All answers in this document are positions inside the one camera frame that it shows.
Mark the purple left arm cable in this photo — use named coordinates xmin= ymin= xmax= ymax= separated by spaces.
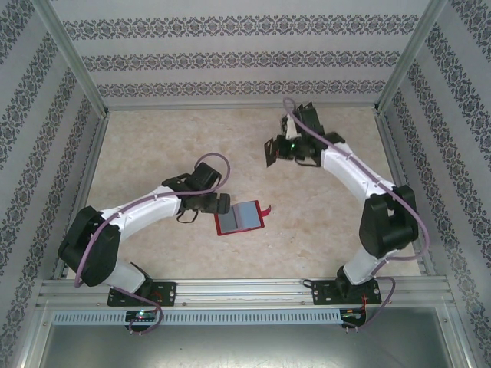
xmin=74 ymin=153 xmax=232 ymax=334

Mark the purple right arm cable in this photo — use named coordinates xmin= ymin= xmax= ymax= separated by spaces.
xmin=282 ymin=97 xmax=430 ymax=334

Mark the aluminium side frame rail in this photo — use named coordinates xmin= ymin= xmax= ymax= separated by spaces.
xmin=53 ymin=110 xmax=110 ymax=280
xmin=374 ymin=110 xmax=437 ymax=277

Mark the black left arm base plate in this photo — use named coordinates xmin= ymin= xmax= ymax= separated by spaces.
xmin=108 ymin=281 xmax=178 ymax=307

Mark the aluminium back frame rail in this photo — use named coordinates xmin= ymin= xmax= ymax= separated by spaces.
xmin=105 ymin=102 xmax=379 ymax=113

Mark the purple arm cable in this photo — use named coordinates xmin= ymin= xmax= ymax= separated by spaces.
xmin=74 ymin=153 xmax=232 ymax=334
xmin=282 ymin=97 xmax=430 ymax=334

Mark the controller circuit board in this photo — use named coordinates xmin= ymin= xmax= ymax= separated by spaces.
xmin=125 ymin=310 xmax=158 ymax=325
xmin=340 ymin=307 xmax=368 ymax=327

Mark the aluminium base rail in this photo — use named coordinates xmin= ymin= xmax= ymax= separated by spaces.
xmin=38 ymin=278 xmax=453 ymax=307

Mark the aluminium frame post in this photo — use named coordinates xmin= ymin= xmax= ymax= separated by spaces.
xmin=374 ymin=0 xmax=453 ymax=115
xmin=36 ymin=0 xmax=110 ymax=116

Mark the grey slotted cable duct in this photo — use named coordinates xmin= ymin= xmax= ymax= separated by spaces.
xmin=51 ymin=309 xmax=343 ymax=325

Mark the red card holder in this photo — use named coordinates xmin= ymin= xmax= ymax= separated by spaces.
xmin=213 ymin=199 xmax=272 ymax=237

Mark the left controller circuit board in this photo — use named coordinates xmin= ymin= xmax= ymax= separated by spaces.
xmin=125 ymin=310 xmax=158 ymax=325

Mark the right controller circuit board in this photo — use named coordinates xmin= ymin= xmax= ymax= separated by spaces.
xmin=340 ymin=307 xmax=368 ymax=327

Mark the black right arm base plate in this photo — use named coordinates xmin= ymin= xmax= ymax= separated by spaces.
xmin=312 ymin=279 xmax=383 ymax=307

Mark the grey metal panel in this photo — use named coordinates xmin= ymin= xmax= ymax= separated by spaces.
xmin=22 ymin=306 xmax=473 ymax=368

